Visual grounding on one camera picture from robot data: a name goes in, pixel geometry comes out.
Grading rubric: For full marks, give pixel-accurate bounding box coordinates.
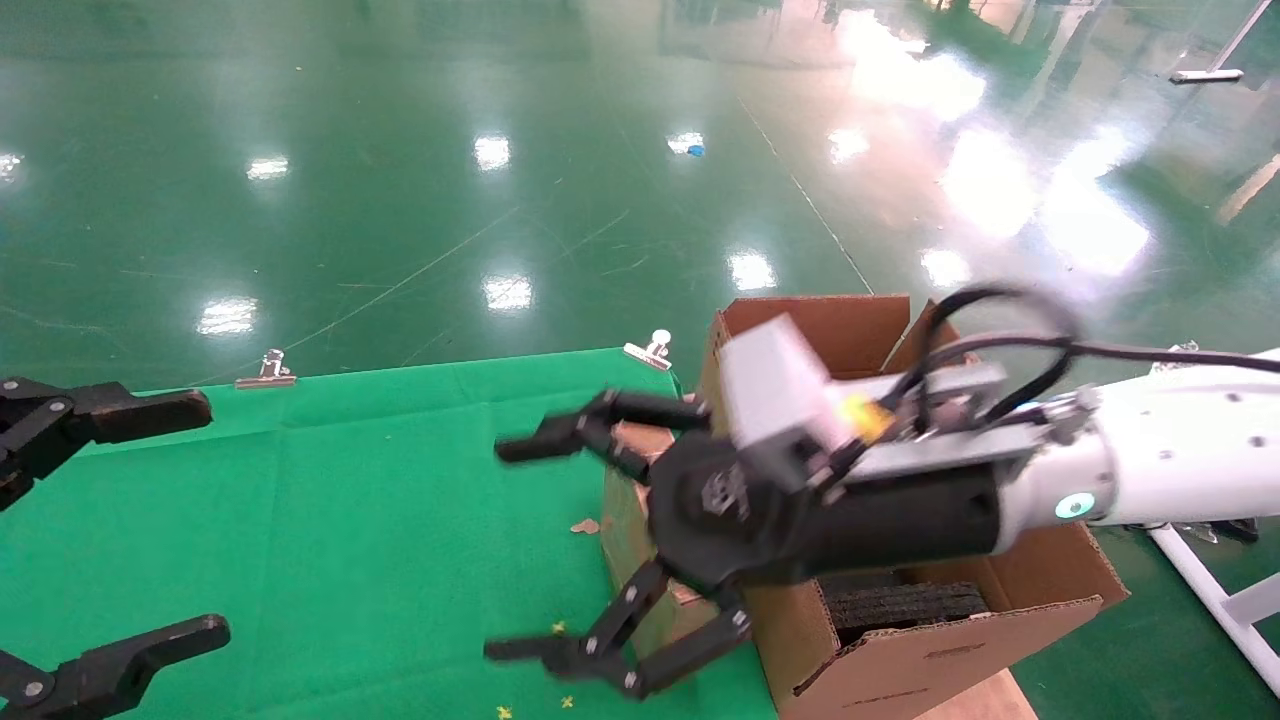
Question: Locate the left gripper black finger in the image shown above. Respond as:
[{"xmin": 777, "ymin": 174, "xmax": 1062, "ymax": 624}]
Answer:
[
  {"xmin": 0, "ymin": 614, "xmax": 231, "ymax": 720},
  {"xmin": 0, "ymin": 377, "xmax": 213, "ymax": 511}
]

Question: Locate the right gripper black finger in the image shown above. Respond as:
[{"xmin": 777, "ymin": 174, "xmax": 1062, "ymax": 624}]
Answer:
[
  {"xmin": 495, "ymin": 390, "xmax": 713, "ymax": 486},
  {"xmin": 484, "ymin": 560, "xmax": 753, "ymax": 699}
]

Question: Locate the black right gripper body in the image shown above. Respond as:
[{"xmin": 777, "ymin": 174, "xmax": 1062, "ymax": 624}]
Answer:
[{"xmin": 648, "ymin": 435, "xmax": 1003, "ymax": 593}]

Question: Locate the small brown cardboard box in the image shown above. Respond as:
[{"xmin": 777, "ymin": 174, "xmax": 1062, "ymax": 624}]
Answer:
[{"xmin": 600, "ymin": 420, "xmax": 741, "ymax": 661}]

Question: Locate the large open cardboard carton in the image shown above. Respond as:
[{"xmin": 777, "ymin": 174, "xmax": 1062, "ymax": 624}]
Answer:
[{"xmin": 697, "ymin": 293, "xmax": 1131, "ymax": 720}]

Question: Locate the silver binder clip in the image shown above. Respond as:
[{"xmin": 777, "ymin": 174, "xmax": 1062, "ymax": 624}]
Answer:
[
  {"xmin": 622, "ymin": 330, "xmax": 673, "ymax": 372},
  {"xmin": 235, "ymin": 350, "xmax": 298, "ymax": 389}
]

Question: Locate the black foam insert block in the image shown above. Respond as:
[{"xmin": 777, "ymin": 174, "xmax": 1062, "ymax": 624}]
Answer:
[{"xmin": 820, "ymin": 575, "xmax": 991, "ymax": 646}]

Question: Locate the green table cloth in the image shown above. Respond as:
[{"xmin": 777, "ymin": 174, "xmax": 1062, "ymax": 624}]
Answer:
[{"xmin": 0, "ymin": 347, "xmax": 781, "ymax": 720}]

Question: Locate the pale wooden strip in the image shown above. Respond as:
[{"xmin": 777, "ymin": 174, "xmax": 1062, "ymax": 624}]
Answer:
[{"xmin": 1215, "ymin": 153, "xmax": 1280, "ymax": 227}]

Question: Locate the white floor squeegee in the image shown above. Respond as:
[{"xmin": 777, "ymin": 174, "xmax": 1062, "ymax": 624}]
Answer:
[{"xmin": 1168, "ymin": 0, "xmax": 1276, "ymax": 86}]

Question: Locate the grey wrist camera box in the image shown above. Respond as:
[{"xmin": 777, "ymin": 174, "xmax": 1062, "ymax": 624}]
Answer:
[{"xmin": 718, "ymin": 312, "xmax": 1043, "ymax": 493}]

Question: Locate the yellow cable label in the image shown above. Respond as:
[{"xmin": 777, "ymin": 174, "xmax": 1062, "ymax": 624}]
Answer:
[{"xmin": 840, "ymin": 393, "xmax": 896, "ymax": 441}]

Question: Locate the black camera cable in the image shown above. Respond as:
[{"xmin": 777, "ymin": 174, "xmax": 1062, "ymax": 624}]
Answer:
[{"xmin": 890, "ymin": 285, "xmax": 1280, "ymax": 421}]

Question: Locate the white metal stand frame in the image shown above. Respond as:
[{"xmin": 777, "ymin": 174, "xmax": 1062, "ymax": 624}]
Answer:
[{"xmin": 1148, "ymin": 520, "xmax": 1280, "ymax": 693}]

